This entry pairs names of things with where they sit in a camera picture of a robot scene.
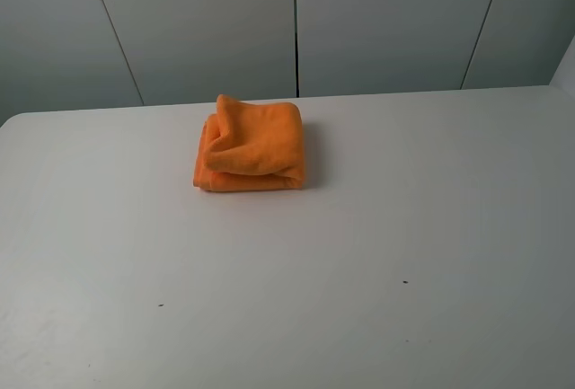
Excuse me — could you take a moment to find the orange terry towel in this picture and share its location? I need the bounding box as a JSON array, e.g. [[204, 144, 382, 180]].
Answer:
[[193, 94, 305, 192]]

